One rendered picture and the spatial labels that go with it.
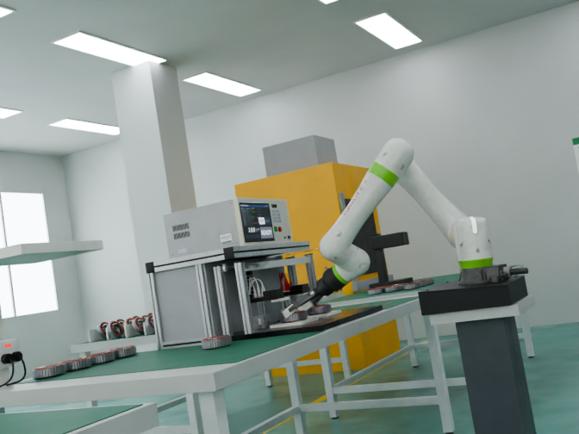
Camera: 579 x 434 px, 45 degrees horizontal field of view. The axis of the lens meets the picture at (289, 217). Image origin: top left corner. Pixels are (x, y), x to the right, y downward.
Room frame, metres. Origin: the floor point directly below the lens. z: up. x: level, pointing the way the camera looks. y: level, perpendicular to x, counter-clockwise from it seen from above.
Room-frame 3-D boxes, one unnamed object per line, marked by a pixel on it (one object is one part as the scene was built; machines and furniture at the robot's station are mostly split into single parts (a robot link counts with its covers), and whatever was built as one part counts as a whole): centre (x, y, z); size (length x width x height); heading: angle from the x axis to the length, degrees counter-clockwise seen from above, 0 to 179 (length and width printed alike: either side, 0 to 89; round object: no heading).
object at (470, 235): (2.64, -0.67, 0.99); 0.16 x 0.13 x 0.19; 177
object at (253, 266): (3.02, 0.08, 1.03); 0.62 x 0.01 x 0.03; 153
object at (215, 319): (3.09, 0.22, 0.92); 0.66 x 0.01 x 0.30; 153
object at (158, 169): (7.08, 1.25, 1.65); 0.50 x 0.45 x 3.30; 63
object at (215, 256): (3.12, 0.28, 1.09); 0.68 x 0.44 x 0.05; 153
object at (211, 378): (3.09, 0.21, 0.72); 2.20 x 1.01 x 0.05; 153
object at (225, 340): (2.60, 0.34, 0.77); 0.11 x 0.11 x 0.04
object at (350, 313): (2.98, 0.01, 0.76); 0.64 x 0.47 x 0.02; 153
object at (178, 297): (2.87, 0.50, 0.91); 0.28 x 0.03 x 0.32; 63
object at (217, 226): (3.14, 0.27, 1.22); 0.44 x 0.39 x 0.20; 153
